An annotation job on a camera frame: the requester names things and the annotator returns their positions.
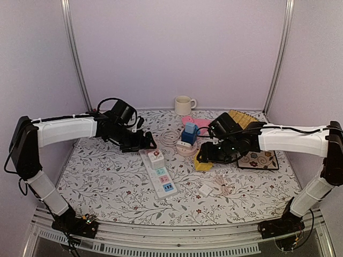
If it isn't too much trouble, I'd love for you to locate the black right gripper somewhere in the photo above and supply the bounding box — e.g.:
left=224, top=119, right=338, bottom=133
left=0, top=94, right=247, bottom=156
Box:
left=197, top=138, right=238, bottom=165

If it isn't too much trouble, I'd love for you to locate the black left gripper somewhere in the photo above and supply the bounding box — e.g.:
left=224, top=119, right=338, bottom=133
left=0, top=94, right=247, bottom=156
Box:
left=107, top=123, right=158, bottom=153

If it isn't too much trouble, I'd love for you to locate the yellow cube socket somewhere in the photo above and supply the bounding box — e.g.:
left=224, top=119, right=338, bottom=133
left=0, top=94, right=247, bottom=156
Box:
left=193, top=151, right=213, bottom=171

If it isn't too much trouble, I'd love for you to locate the dark blue cube socket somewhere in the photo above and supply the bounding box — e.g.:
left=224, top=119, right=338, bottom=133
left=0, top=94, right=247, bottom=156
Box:
left=181, top=130, right=197, bottom=146

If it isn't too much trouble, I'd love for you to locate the white multicolour power strip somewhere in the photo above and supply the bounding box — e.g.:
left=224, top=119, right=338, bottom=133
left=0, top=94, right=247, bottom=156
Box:
left=139, top=149, right=178, bottom=200

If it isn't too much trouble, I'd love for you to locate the white tiger cube socket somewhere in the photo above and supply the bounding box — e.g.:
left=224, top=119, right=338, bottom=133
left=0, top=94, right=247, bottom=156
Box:
left=147, top=149, right=165, bottom=170

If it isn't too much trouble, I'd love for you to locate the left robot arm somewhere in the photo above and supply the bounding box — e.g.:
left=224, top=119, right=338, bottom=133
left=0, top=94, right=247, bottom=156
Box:
left=8, top=111, right=156, bottom=232

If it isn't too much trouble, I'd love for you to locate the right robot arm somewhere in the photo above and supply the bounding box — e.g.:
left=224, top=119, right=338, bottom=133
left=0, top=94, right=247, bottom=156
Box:
left=196, top=122, right=342, bottom=233

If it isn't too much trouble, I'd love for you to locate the pink wedge power socket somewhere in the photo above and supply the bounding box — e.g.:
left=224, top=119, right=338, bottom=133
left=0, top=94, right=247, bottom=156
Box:
left=182, top=116, right=211, bottom=128

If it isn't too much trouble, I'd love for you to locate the light blue cube plug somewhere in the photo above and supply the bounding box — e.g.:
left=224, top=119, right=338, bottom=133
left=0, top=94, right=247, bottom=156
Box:
left=184, top=122, right=198, bottom=134

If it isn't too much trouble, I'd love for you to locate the round pink socket base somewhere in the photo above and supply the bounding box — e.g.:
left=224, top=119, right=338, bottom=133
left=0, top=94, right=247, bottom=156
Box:
left=176, top=140, right=198, bottom=157

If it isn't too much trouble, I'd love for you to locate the woven bamboo tray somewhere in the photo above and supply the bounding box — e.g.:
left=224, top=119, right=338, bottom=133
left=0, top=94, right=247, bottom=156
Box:
left=228, top=110, right=259, bottom=129

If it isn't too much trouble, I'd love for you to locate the white flat charger adapter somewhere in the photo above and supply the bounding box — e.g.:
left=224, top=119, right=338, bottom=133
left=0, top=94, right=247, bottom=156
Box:
left=198, top=184, right=213, bottom=198

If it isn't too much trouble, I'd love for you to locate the white ceramic mug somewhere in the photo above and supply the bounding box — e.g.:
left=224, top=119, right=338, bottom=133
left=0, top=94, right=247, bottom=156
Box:
left=174, top=96, right=197, bottom=116

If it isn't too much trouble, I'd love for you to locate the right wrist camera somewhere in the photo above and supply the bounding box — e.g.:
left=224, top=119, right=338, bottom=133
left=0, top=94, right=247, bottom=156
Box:
left=208, top=112, right=242, bottom=139

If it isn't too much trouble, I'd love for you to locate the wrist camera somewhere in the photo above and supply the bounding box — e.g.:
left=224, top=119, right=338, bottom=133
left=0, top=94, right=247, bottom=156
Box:
left=208, top=112, right=242, bottom=139
left=110, top=100, right=136, bottom=125

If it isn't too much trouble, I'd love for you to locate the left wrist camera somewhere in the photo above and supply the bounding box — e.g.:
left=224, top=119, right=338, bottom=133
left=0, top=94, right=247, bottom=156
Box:
left=110, top=100, right=136, bottom=125

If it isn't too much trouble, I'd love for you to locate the pink coiled cable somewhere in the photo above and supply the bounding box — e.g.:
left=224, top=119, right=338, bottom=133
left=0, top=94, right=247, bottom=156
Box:
left=160, top=128, right=182, bottom=147

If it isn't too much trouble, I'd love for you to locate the pink bundled charger cable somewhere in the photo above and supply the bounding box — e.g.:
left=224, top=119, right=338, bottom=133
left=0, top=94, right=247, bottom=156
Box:
left=213, top=173, right=236, bottom=198

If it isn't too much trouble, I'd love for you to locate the aluminium front rail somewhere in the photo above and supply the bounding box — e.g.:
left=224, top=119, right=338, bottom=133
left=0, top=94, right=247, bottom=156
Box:
left=23, top=208, right=336, bottom=256

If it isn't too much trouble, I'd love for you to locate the aluminium corner post left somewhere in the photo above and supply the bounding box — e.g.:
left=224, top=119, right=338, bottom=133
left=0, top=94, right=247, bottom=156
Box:
left=61, top=0, right=93, bottom=111

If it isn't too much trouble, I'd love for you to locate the aluminium corner post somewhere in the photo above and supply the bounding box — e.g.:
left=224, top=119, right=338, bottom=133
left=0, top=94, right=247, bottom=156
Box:
left=61, top=0, right=93, bottom=111
left=263, top=0, right=295, bottom=116

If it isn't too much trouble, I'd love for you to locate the aluminium corner post right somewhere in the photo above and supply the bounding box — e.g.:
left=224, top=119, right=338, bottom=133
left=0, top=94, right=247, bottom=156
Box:
left=263, top=0, right=295, bottom=116

